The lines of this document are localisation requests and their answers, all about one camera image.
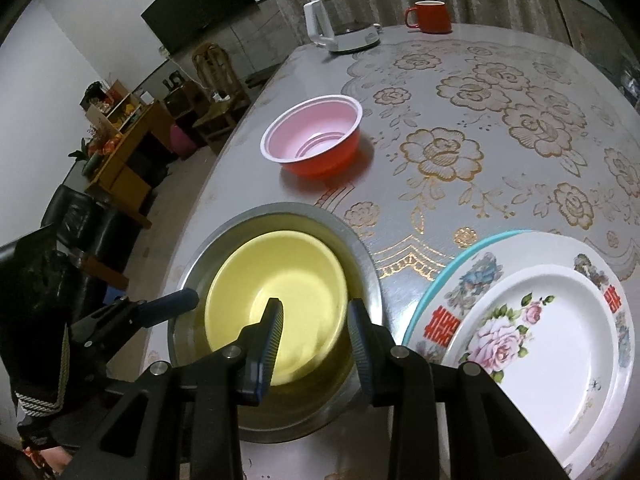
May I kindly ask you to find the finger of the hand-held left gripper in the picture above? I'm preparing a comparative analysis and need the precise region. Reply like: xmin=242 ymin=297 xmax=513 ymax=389
xmin=70 ymin=287 xmax=200 ymax=361

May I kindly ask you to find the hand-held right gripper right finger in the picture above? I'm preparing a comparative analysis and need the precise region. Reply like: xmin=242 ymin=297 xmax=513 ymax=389
xmin=347 ymin=298 xmax=571 ymax=480

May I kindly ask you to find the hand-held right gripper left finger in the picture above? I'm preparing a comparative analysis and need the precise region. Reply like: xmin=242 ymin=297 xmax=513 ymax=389
xmin=62 ymin=297 xmax=286 ymax=480

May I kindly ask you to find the stainless steel basin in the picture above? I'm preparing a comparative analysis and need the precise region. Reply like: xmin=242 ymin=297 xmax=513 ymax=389
xmin=166 ymin=202 xmax=383 ymax=445

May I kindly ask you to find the yellow bowl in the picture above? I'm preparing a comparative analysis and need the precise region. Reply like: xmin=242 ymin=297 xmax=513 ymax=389
xmin=204 ymin=230 xmax=349 ymax=387

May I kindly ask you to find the large white dragon print plate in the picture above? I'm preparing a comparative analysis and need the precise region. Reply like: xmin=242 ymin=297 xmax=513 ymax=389
xmin=406 ymin=231 xmax=632 ymax=480

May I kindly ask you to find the white floral plate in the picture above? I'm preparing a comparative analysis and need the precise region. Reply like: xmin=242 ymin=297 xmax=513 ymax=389
xmin=442 ymin=265 xmax=617 ymax=480

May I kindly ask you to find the black sofa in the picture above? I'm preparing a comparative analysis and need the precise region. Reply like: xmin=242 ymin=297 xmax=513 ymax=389
xmin=40 ymin=184 xmax=143 ymax=306

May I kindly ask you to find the wooden shelf cabinet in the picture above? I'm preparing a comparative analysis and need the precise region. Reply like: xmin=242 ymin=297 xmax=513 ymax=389
xmin=80 ymin=79 xmax=176 ymax=228

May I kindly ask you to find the pink plastic bucket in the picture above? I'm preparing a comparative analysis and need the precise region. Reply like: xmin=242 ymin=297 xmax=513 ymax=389
xmin=169 ymin=124 xmax=197 ymax=159

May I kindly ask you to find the red plastic bowl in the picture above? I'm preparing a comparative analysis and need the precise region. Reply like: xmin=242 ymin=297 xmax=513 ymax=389
xmin=260 ymin=94 xmax=363 ymax=178

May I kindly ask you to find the lace floral table mat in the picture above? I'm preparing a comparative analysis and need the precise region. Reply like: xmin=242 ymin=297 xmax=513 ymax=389
xmin=314 ymin=39 xmax=640 ymax=291

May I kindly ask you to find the wooden chair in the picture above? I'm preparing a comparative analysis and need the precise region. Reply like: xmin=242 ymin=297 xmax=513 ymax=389
xmin=191 ymin=42 xmax=251 ymax=148

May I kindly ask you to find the black television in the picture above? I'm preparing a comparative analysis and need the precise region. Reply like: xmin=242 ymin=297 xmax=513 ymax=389
xmin=141 ymin=0 xmax=275 ymax=56

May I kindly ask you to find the white electric kettle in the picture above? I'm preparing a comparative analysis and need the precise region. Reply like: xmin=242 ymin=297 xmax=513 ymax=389
xmin=303 ymin=0 xmax=381 ymax=54

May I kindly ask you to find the red mug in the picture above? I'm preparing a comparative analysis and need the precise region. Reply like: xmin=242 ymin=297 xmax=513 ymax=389
xmin=404 ymin=0 xmax=452 ymax=34

